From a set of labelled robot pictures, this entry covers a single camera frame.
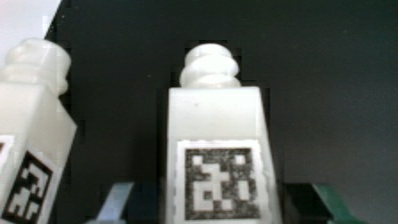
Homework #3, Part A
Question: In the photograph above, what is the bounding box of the white leg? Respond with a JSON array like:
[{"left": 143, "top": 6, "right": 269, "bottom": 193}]
[
  {"left": 164, "top": 43, "right": 283, "bottom": 224},
  {"left": 0, "top": 39, "right": 77, "bottom": 224}
]

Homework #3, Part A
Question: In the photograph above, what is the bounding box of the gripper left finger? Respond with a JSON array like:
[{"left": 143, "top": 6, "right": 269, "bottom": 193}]
[{"left": 86, "top": 181, "right": 163, "bottom": 224}]

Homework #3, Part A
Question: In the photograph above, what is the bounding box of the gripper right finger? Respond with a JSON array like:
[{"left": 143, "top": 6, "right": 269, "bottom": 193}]
[{"left": 283, "top": 182, "right": 370, "bottom": 224}]

